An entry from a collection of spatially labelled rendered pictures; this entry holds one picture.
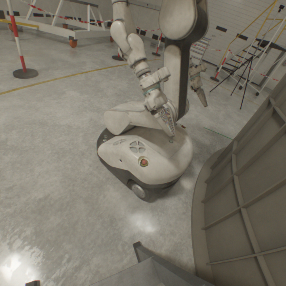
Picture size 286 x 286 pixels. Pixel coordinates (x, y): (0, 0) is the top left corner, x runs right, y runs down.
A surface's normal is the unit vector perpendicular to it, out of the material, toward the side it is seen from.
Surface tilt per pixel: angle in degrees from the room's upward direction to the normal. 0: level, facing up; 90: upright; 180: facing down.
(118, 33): 90
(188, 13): 85
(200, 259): 0
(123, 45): 98
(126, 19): 66
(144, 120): 89
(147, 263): 0
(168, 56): 90
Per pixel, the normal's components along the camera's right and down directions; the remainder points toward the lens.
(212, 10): -0.47, 0.49
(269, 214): -0.96, -0.26
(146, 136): 0.25, -0.72
